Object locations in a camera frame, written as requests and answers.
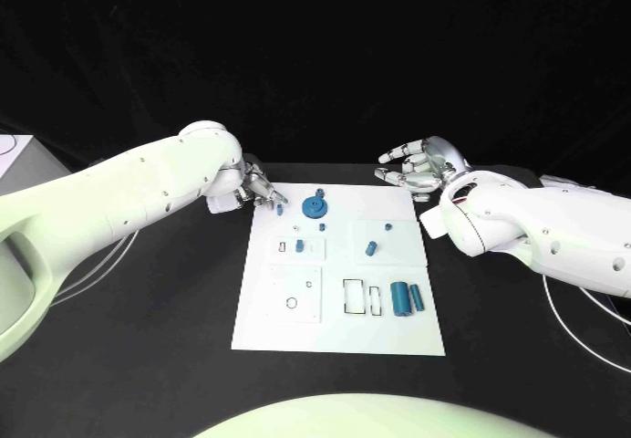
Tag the white task board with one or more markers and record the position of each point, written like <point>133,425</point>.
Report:
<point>345,335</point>

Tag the blue plug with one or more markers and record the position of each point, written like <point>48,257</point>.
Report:
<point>371,248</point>

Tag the thick blue cylinder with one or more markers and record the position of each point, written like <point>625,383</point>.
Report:
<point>401,299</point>

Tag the blue gear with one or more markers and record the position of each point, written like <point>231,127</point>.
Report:
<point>312,207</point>

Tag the white side desk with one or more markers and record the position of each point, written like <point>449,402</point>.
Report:
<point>30,164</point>

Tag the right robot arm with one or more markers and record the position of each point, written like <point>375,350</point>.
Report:
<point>518,219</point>

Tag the thin blue cylinder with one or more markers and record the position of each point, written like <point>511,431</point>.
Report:
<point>417,297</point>

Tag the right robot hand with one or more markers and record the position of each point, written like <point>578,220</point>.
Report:
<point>444,154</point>

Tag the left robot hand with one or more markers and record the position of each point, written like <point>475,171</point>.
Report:
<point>257,183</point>

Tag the blue rounded block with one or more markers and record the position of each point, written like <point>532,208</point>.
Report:
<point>321,193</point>

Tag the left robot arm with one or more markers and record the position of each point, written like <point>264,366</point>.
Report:
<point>123,191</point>

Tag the small blue block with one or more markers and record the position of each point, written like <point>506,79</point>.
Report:
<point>299,246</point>

